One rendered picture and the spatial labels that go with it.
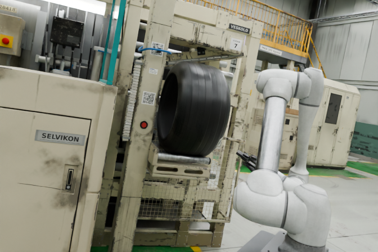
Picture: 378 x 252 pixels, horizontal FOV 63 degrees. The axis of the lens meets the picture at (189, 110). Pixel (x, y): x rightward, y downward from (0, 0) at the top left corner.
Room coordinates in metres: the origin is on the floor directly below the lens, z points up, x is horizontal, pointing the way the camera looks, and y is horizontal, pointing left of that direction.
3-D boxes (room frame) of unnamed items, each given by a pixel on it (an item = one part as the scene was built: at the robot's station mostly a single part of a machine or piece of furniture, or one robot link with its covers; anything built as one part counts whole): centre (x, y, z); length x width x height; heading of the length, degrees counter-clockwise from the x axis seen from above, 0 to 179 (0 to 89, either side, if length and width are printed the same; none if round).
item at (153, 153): (1.91, 0.20, 0.90); 0.40 x 0.03 x 0.10; 19
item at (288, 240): (1.28, -0.58, 0.76); 0.22 x 0.18 x 0.06; 152
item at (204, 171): (1.84, -0.01, 0.84); 0.36 x 0.09 x 0.06; 109
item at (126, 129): (1.81, 0.34, 1.19); 0.05 x 0.04 x 0.48; 19
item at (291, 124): (6.53, -1.85, 0.62); 0.91 x 0.58 x 1.25; 119
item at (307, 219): (1.27, -0.56, 0.90); 0.18 x 0.16 x 0.22; 77
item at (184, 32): (2.29, 0.01, 1.71); 0.61 x 0.25 x 0.15; 109
